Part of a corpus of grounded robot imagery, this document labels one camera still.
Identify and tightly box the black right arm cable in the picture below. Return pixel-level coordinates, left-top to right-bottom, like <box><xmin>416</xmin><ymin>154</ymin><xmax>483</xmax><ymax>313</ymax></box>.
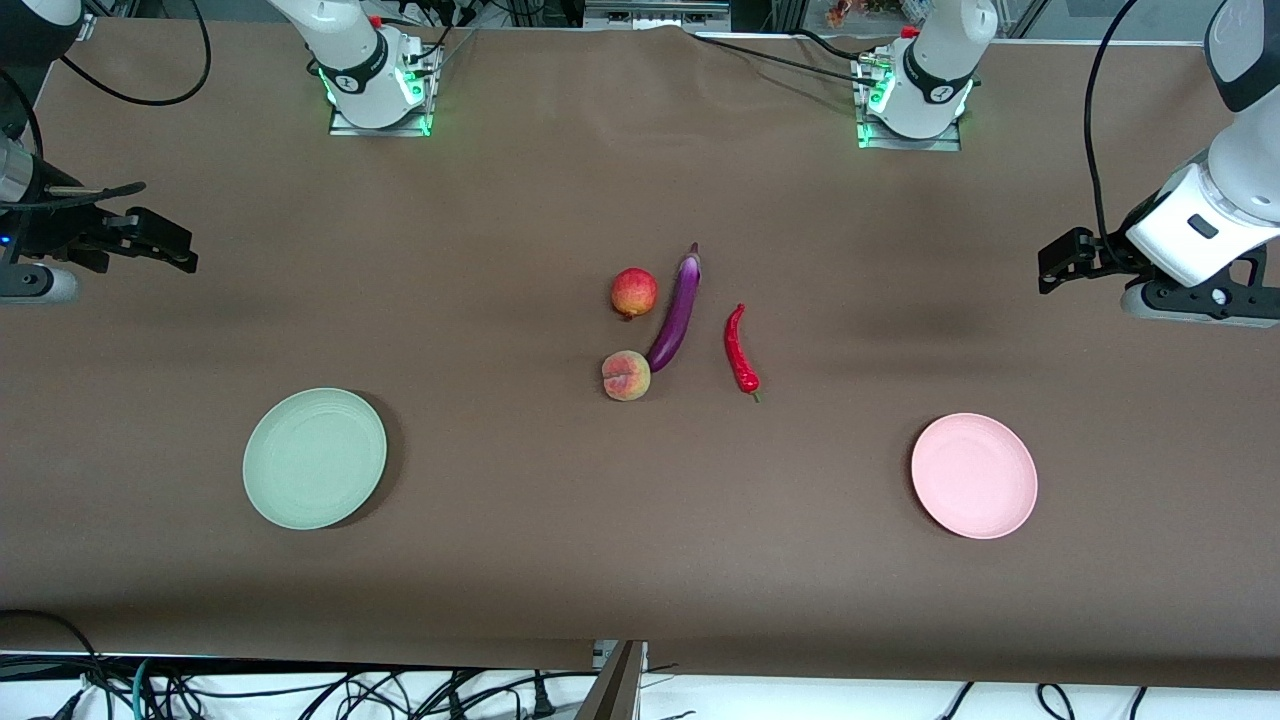
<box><xmin>60</xmin><ymin>0</ymin><xmax>213</xmax><ymax>106</ymax></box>

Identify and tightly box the thin black camera cable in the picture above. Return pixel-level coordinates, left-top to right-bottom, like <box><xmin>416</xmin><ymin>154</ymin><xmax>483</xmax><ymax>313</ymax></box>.
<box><xmin>45</xmin><ymin>180</ymin><xmax>148</xmax><ymax>206</ymax></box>

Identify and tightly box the grey metal box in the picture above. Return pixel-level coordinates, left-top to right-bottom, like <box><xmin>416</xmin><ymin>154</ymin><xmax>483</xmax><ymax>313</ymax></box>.
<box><xmin>583</xmin><ymin>0</ymin><xmax>733</xmax><ymax>31</ymax></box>

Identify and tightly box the pale green ribbed plate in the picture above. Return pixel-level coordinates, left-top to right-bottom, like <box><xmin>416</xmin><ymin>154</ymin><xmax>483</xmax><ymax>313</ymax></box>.
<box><xmin>242</xmin><ymin>388</ymin><xmax>388</xmax><ymax>531</ymax></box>

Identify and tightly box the white metal bracket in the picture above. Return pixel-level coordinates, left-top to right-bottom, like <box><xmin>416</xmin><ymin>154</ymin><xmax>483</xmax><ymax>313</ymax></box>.
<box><xmin>592</xmin><ymin>640</ymin><xmax>651</xmax><ymax>673</ymax></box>

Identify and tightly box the black cable on table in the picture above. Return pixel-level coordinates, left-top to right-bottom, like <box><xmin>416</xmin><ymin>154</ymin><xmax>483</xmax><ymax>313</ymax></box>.
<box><xmin>692</xmin><ymin>33</ymin><xmax>886</xmax><ymax>91</ymax></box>

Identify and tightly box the aluminium frame profile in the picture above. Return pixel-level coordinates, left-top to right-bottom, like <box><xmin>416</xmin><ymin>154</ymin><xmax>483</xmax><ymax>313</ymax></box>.
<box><xmin>575</xmin><ymin>640</ymin><xmax>646</xmax><ymax>720</ymax></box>

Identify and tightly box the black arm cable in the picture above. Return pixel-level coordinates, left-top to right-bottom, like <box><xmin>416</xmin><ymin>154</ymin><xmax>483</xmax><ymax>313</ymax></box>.
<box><xmin>60</xmin><ymin>0</ymin><xmax>213</xmax><ymax>106</ymax></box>
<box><xmin>1085</xmin><ymin>0</ymin><xmax>1141</xmax><ymax>241</ymax></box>

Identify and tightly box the pink fuzzy peach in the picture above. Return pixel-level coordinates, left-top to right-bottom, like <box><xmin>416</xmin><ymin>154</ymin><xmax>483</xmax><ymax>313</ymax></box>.
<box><xmin>601</xmin><ymin>350</ymin><xmax>653</xmax><ymax>403</ymax></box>

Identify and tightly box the red chili pepper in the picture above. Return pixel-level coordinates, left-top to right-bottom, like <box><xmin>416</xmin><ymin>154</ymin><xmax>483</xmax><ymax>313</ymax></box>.
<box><xmin>723</xmin><ymin>303</ymin><xmax>763</xmax><ymax>403</ymax></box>

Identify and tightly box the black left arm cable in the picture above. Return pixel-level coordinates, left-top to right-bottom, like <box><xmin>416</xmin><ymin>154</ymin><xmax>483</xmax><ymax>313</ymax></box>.
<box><xmin>1085</xmin><ymin>0</ymin><xmax>1141</xmax><ymax>241</ymax></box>

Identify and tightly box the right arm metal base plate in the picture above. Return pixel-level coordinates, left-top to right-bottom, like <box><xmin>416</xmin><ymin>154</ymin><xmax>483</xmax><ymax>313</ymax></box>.
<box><xmin>328</xmin><ymin>40</ymin><xmax>441</xmax><ymax>138</ymax></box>

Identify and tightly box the brown table cover sheet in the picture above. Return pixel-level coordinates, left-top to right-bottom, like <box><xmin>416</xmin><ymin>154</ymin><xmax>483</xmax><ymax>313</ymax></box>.
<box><xmin>0</xmin><ymin>18</ymin><xmax>1280</xmax><ymax>691</ymax></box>

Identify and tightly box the pink round plate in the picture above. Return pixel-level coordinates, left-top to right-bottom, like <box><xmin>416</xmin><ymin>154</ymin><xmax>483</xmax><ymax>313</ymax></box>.
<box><xmin>910</xmin><ymin>413</ymin><xmax>1039</xmax><ymax>541</ymax></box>

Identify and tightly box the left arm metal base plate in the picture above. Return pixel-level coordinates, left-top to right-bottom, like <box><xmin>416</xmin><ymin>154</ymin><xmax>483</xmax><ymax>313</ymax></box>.
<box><xmin>853</xmin><ymin>55</ymin><xmax>963</xmax><ymax>153</ymax></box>

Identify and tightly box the black looped floor cable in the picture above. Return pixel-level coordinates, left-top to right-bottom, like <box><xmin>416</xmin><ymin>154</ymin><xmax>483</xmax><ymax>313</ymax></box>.
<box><xmin>0</xmin><ymin>610</ymin><xmax>116</xmax><ymax>720</ymax></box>

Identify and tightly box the black cable at base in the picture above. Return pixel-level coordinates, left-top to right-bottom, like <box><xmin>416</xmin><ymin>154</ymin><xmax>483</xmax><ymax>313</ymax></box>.
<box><xmin>400</xmin><ymin>0</ymin><xmax>476</xmax><ymax>61</ymax></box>

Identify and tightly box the long purple eggplant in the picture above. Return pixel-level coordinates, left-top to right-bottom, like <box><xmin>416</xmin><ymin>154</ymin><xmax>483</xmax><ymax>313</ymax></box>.
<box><xmin>645</xmin><ymin>242</ymin><xmax>703</xmax><ymax>375</ymax></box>

